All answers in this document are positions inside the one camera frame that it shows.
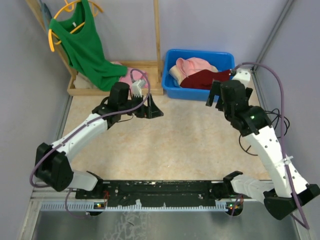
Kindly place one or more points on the blue plastic bin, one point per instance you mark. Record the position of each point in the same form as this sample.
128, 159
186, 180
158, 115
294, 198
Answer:
221, 60

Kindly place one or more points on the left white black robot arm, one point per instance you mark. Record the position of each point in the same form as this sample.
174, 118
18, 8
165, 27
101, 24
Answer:
53, 161

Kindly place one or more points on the black wire hat stand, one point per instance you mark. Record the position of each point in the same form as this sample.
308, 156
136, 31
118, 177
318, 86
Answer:
276, 122

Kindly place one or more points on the dark red bucket hat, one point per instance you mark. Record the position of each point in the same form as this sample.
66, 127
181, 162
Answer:
203, 79

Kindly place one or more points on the wooden clothes rack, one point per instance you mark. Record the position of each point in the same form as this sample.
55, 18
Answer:
130, 33

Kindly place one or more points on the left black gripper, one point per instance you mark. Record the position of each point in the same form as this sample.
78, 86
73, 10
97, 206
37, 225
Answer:
151, 111

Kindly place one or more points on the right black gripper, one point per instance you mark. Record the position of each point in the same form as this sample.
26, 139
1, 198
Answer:
216, 90

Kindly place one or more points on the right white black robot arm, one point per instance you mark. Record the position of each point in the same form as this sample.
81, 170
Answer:
288, 191

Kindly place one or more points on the teal clothes hanger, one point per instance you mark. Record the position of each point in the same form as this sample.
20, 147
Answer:
46, 15

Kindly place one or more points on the pink bucket hat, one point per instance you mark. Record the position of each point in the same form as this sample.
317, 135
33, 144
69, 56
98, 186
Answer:
193, 65

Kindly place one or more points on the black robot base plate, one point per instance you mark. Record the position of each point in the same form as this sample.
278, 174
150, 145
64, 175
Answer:
163, 196

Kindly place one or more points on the green tank top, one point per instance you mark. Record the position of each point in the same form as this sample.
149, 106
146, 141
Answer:
82, 45

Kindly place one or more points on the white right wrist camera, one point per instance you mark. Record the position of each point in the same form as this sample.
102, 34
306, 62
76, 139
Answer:
242, 75

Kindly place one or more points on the beige bucket hat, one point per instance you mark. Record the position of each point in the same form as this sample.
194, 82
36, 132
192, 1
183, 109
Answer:
179, 76

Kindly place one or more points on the pink crumpled garment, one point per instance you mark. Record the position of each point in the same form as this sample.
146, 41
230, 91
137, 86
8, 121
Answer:
135, 75

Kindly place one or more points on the yellow clothes hanger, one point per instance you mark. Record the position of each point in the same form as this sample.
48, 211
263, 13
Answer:
53, 39

